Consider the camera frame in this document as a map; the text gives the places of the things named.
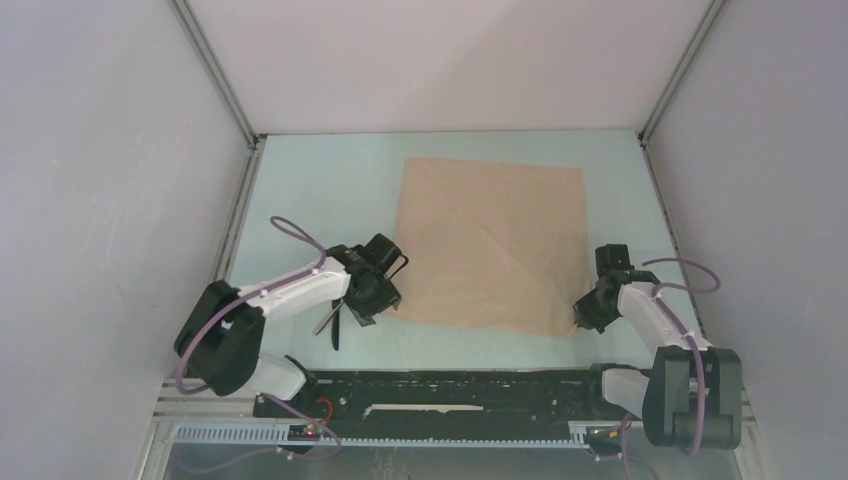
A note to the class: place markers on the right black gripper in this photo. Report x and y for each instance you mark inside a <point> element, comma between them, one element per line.
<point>585,318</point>

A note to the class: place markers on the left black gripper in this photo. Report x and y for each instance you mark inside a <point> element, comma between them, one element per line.
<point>388,295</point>

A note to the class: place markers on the beige cloth napkin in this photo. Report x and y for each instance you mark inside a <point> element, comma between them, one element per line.
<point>493,245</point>

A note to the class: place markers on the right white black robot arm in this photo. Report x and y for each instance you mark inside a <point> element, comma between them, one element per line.
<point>691,396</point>

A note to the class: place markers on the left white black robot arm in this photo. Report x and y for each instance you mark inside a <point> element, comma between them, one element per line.
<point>221,341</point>

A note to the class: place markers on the black knife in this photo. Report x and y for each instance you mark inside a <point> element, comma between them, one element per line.
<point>335,324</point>

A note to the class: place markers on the silver fork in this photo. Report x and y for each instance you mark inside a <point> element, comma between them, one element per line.
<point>324,323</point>

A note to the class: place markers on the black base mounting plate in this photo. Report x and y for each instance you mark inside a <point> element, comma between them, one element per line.
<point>453,404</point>

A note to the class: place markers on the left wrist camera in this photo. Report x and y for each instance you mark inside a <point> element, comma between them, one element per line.
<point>385,255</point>

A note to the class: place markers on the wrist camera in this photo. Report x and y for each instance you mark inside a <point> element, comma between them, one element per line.
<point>385,255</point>
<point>612,257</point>

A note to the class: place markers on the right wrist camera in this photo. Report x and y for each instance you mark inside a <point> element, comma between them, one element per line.
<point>612,257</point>

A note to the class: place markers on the white slotted cable duct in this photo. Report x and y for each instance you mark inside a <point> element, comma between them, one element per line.
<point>280,435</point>

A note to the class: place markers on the aluminium frame rail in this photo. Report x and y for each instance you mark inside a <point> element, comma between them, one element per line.
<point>238,408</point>

